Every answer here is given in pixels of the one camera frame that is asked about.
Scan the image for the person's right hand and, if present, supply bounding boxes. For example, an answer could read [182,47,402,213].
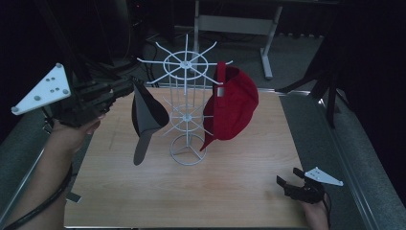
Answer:
[299,196,330,230]

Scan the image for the person's left hand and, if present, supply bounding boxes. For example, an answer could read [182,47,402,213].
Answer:
[47,114,106,158]

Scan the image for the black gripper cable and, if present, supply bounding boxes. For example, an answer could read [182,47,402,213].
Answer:
[2,164,74,230]
[322,192,333,222]

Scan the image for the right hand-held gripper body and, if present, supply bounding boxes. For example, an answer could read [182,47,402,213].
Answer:
[284,166,345,204]

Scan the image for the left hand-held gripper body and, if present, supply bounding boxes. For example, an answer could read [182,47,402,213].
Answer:
[11,62,136,129]

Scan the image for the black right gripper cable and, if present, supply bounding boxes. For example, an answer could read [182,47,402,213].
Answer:
[322,192,333,222]

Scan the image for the red baseball cap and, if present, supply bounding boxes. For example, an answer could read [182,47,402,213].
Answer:
[199,60,259,152]

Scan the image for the white metal frame desk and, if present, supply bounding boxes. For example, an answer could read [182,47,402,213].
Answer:
[192,0,340,81]

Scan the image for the black tripod stand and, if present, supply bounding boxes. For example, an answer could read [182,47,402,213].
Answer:
[276,28,356,129]
[39,0,132,94]

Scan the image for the grey tape piece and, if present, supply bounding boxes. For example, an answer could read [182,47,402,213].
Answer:
[66,191,82,204]

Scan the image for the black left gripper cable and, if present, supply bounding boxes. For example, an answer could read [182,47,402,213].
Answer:
[2,164,74,230]

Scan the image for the white wire hat rack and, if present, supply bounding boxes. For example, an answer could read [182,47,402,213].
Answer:
[136,33,235,167]

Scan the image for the metal floor rail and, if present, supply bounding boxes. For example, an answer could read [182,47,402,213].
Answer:
[277,90,382,230]
[0,140,49,230]

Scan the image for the black floor cables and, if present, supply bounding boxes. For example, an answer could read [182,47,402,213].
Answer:
[140,32,161,88]

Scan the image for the grey visor hat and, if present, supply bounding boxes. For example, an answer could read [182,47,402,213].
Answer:
[130,79,170,167]

